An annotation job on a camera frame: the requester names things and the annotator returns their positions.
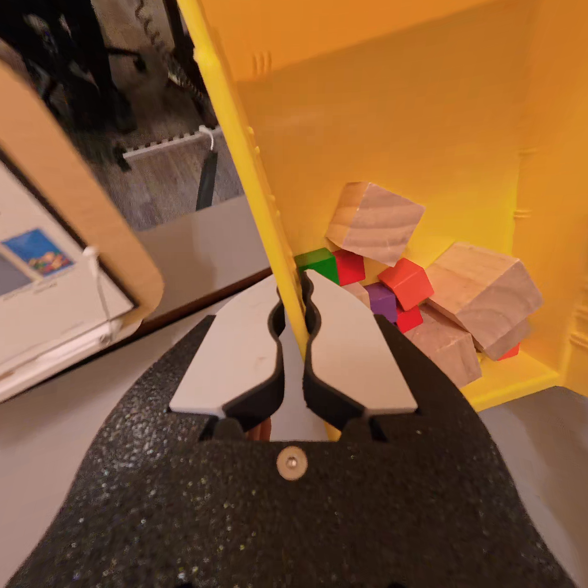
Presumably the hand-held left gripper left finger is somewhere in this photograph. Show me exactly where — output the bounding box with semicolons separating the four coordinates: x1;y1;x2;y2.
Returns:
169;275;286;432

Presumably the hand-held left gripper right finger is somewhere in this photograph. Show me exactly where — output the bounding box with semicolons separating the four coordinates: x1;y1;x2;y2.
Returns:
302;269;419;432

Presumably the large plain wooden cube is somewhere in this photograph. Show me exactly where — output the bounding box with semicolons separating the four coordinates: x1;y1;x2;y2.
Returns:
342;281;372;308
425;243;544;350
482;319;533;361
325;181;425;267
404;303;483;389

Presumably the pile of small coloured cubes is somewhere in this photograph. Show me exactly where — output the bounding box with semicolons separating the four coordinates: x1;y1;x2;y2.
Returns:
294;247;522;361

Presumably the yellow plastic box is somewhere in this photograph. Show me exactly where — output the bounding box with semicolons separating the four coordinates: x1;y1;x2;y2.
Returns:
177;0;588;442

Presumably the white box with picture label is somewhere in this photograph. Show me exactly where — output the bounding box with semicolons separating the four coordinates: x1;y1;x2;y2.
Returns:
0;161;138;402

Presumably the cardboard box with label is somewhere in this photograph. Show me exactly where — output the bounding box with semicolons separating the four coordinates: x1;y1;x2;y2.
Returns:
0;60;165;331

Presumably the black office chair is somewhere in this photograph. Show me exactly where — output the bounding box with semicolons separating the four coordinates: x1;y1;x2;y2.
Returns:
0;0;148;134

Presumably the white notched rail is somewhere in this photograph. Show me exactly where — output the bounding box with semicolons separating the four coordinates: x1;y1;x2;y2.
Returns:
115;125;223;172

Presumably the coiled cable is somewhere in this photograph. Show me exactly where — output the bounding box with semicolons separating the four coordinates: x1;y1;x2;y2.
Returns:
133;0;207;106

